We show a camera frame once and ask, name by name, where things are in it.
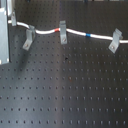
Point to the grey metal gripper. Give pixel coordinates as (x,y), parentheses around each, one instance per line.
(4,39)

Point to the grey left cable clip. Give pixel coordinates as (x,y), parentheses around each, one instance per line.
(30,36)

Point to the grey cable clip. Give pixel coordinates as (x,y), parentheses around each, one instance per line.
(30,36)
(63,36)
(117,35)

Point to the grey middle cable clip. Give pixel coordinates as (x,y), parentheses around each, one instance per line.
(63,36)

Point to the grey right cable clip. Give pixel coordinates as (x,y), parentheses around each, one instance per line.
(117,35)

